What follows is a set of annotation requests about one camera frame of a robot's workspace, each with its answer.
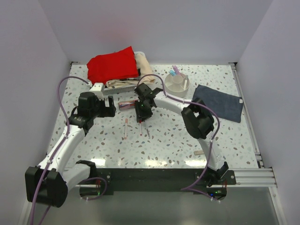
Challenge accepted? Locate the pink purple correction tape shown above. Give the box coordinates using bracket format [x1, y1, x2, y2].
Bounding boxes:
[172, 65, 180, 75]

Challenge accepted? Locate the grey cap white marker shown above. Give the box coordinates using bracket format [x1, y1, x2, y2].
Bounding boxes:
[183, 75, 188, 89]

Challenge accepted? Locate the red folded cloth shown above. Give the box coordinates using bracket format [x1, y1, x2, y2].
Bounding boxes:
[87, 46, 139, 84]

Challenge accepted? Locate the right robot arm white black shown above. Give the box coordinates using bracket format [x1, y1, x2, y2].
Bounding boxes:
[135, 83, 229, 190]

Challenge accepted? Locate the beige folded cloth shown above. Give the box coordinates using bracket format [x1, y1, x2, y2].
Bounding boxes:
[105, 52, 155, 89]

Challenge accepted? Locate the clear pen case pink cap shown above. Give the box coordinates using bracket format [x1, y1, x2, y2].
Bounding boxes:
[118, 99, 137, 111]

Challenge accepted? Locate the beige small eraser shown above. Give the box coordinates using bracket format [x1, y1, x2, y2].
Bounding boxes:
[194, 150, 203, 155]

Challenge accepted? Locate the blue white eraser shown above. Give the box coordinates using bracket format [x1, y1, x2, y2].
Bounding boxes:
[169, 70, 176, 76]

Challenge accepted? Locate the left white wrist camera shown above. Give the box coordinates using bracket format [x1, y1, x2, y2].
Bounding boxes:
[90, 83, 105, 99]

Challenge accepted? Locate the dark blue towel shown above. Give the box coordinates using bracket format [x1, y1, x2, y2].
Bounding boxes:
[193, 85, 244, 123]

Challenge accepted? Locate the white plastic basket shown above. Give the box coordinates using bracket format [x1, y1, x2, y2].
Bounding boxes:
[103, 51, 150, 95]

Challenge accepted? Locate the red cap white marker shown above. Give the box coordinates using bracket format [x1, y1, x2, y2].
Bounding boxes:
[139, 120, 143, 136]

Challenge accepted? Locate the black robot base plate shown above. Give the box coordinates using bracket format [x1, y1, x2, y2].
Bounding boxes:
[97, 168, 237, 199]

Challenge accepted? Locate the white round divided organizer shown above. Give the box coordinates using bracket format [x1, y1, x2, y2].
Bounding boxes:
[165, 73, 190, 98]

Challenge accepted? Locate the peach cap white marker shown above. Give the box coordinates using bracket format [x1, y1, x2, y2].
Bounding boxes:
[124, 118, 128, 139]

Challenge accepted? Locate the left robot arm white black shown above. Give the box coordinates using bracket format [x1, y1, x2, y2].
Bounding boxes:
[25, 92, 116, 208]

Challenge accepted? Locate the aluminium frame rail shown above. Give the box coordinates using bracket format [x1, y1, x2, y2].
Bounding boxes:
[228, 61, 277, 188]

